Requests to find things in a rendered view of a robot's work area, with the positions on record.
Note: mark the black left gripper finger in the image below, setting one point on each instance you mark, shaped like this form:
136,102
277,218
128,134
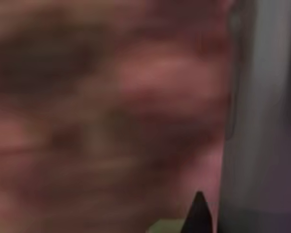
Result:
198,216

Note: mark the grey upright post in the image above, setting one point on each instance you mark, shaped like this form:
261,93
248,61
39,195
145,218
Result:
262,116

